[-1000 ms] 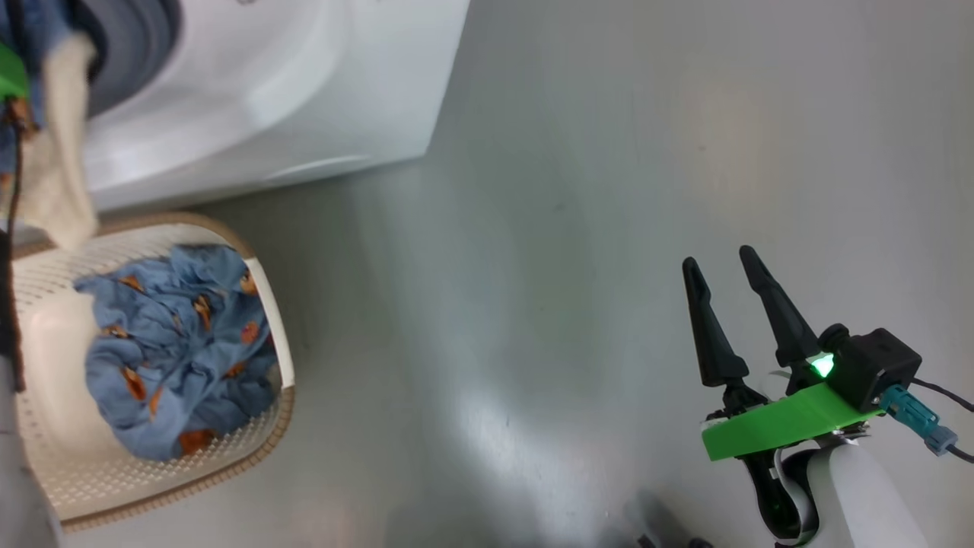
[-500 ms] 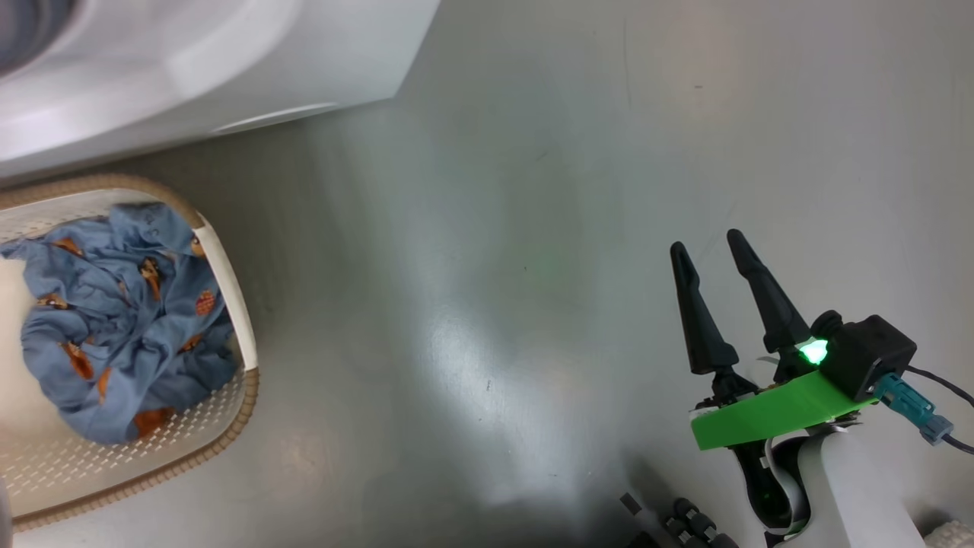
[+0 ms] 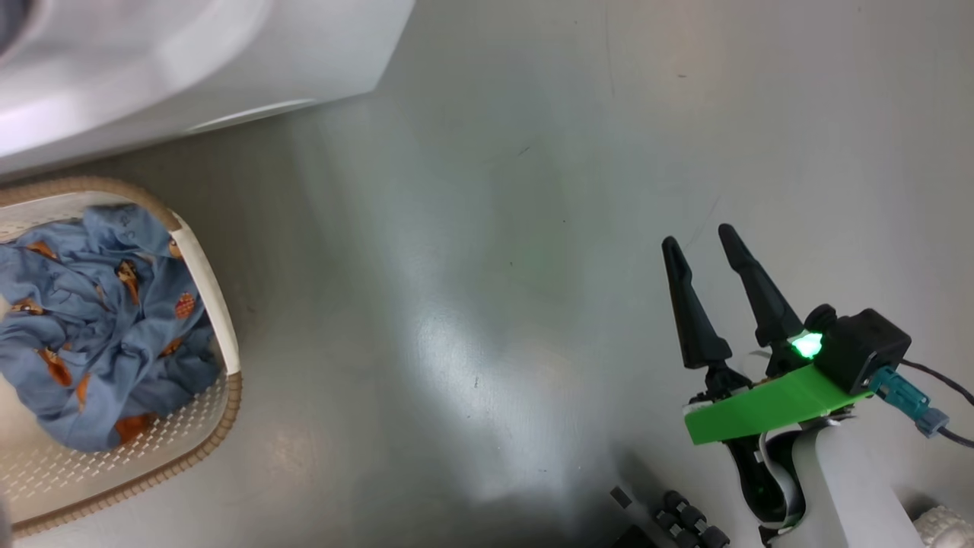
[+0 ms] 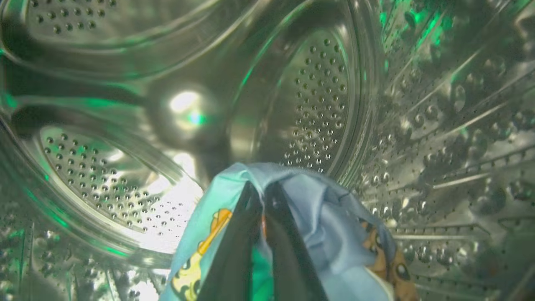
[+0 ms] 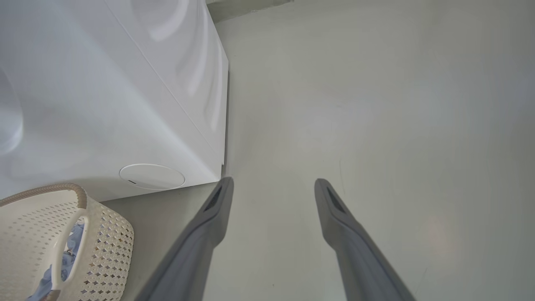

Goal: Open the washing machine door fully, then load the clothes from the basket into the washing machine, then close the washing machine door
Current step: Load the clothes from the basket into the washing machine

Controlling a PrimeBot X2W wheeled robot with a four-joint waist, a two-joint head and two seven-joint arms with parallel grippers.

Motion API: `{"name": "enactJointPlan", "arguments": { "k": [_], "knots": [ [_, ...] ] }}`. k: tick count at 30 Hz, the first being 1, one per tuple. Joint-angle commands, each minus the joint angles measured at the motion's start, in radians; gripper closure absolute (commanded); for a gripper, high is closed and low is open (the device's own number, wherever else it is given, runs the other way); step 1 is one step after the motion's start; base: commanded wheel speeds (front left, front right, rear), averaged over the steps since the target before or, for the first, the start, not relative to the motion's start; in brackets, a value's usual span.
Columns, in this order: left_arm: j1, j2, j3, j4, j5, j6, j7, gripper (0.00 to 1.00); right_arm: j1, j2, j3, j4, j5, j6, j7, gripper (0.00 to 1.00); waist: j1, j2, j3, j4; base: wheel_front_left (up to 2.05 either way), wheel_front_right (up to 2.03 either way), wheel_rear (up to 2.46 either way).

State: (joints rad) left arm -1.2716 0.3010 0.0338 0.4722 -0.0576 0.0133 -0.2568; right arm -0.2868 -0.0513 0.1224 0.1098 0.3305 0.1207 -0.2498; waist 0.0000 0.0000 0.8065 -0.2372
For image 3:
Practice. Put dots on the round white filter cover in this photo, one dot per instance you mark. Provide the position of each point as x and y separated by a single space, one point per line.
251 113

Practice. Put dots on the white front-load washing machine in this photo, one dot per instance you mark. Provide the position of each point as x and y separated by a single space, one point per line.
228 53

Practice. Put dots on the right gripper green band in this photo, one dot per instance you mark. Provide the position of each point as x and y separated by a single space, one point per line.
761 407

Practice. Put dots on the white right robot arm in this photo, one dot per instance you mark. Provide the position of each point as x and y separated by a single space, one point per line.
852 487

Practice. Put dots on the cream perforated laundry basket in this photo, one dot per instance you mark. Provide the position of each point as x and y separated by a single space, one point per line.
217 304

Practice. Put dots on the blue cartoon print garment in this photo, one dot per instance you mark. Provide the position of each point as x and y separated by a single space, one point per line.
99 327

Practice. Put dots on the white ribbed knob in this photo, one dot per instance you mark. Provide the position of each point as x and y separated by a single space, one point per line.
947 529

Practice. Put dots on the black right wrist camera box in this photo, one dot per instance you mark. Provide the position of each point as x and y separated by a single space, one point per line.
864 346

